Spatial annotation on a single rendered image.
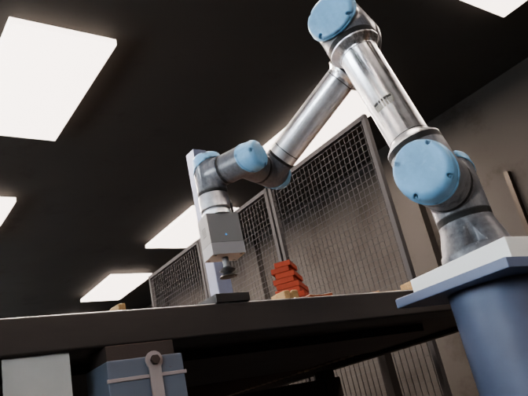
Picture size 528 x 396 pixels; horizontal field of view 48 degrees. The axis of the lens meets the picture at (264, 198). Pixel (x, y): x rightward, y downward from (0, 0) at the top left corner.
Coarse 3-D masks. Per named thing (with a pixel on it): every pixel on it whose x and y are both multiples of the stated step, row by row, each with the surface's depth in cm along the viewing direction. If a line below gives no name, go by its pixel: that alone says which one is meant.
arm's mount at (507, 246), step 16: (496, 240) 109; (512, 240) 108; (464, 256) 114; (480, 256) 111; (496, 256) 108; (512, 256) 106; (432, 272) 120; (448, 272) 117; (464, 272) 114; (416, 288) 122
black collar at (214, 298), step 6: (216, 294) 112; (222, 294) 113; (228, 294) 114; (234, 294) 115; (240, 294) 115; (246, 294) 116; (204, 300) 116; (210, 300) 114; (216, 300) 112; (222, 300) 113; (228, 300) 113; (234, 300) 114; (240, 300) 115; (246, 300) 116
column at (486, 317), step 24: (504, 264) 104; (432, 288) 116; (456, 288) 114; (480, 288) 114; (504, 288) 112; (456, 312) 119; (480, 312) 113; (504, 312) 111; (480, 336) 113; (504, 336) 110; (480, 360) 113; (504, 360) 109; (480, 384) 114; (504, 384) 109
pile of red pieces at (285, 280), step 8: (280, 264) 245; (288, 264) 244; (272, 272) 245; (280, 272) 244; (288, 272) 243; (296, 272) 247; (280, 280) 242; (288, 280) 241; (296, 280) 240; (280, 288) 241; (288, 288) 240; (296, 288) 239; (304, 288) 249; (304, 296) 237
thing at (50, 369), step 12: (12, 360) 89; (24, 360) 90; (36, 360) 91; (48, 360) 92; (60, 360) 93; (12, 372) 89; (24, 372) 90; (36, 372) 91; (48, 372) 92; (60, 372) 93; (12, 384) 88; (24, 384) 89; (36, 384) 90; (48, 384) 91; (60, 384) 92
